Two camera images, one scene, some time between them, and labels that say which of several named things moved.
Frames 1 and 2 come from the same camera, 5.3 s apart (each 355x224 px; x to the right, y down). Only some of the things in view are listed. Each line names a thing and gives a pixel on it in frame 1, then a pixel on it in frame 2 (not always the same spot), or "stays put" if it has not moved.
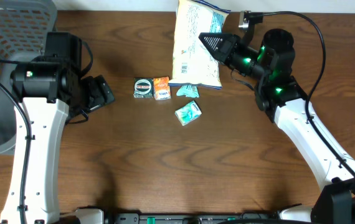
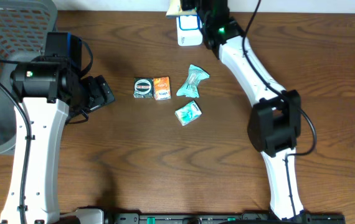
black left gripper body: (93, 96) stays put
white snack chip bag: (193, 63) -> (175, 9)
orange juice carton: (161, 88) stays put
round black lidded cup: (143, 88) stays put
